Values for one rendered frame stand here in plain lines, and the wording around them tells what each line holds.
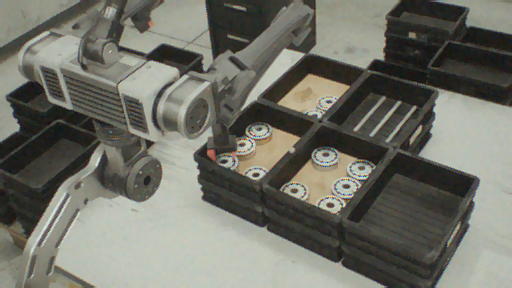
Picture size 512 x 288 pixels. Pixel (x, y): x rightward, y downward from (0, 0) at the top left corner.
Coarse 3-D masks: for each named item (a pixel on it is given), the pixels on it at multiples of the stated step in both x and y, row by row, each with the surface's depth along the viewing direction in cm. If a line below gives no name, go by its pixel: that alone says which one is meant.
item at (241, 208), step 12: (204, 192) 229; (216, 192) 224; (228, 192) 219; (216, 204) 229; (228, 204) 225; (240, 204) 220; (252, 204) 214; (264, 204) 213; (240, 216) 224; (252, 216) 220; (264, 216) 217
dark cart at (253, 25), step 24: (216, 0) 371; (240, 0) 363; (264, 0) 351; (288, 0) 373; (312, 0) 401; (216, 24) 385; (240, 24) 374; (264, 24) 361; (312, 24) 411; (216, 48) 398; (240, 48) 386; (288, 48) 392; (312, 48) 422
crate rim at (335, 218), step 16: (320, 128) 227; (336, 128) 225; (304, 144) 220; (384, 144) 216; (288, 160) 213; (384, 160) 210; (272, 176) 207; (368, 176) 204; (272, 192) 203; (304, 208) 197; (320, 208) 194
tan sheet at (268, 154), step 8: (272, 128) 244; (272, 136) 240; (280, 136) 239; (288, 136) 239; (264, 144) 236; (272, 144) 236; (280, 144) 236; (288, 144) 235; (256, 152) 233; (264, 152) 233; (272, 152) 232; (280, 152) 232; (248, 160) 230; (256, 160) 229; (264, 160) 229; (272, 160) 229; (240, 168) 227; (248, 168) 226
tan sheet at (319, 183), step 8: (344, 160) 226; (352, 160) 226; (304, 168) 224; (312, 168) 224; (336, 168) 223; (344, 168) 223; (296, 176) 221; (304, 176) 221; (312, 176) 221; (320, 176) 220; (328, 176) 220; (336, 176) 220; (344, 176) 219; (304, 184) 218; (312, 184) 217; (320, 184) 217; (328, 184) 217; (312, 192) 214; (320, 192) 214; (328, 192) 214; (312, 200) 211
